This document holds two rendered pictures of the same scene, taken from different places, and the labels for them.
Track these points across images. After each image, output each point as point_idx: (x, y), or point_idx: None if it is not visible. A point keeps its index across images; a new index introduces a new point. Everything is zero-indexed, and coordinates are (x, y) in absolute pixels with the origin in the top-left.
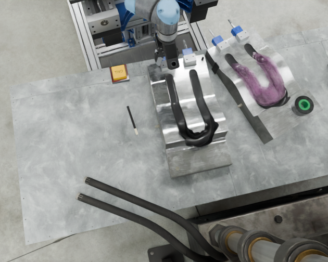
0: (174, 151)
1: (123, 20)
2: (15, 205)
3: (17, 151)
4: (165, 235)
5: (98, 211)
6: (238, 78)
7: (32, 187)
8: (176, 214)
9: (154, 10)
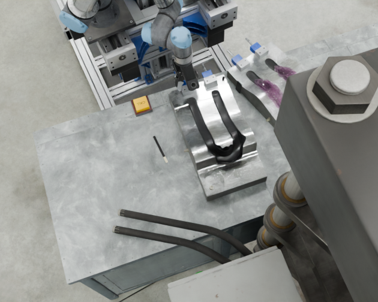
0: (206, 171)
1: (140, 53)
2: (33, 283)
3: (47, 193)
4: (206, 251)
5: (136, 242)
6: (261, 93)
7: (66, 227)
8: (215, 228)
9: (168, 38)
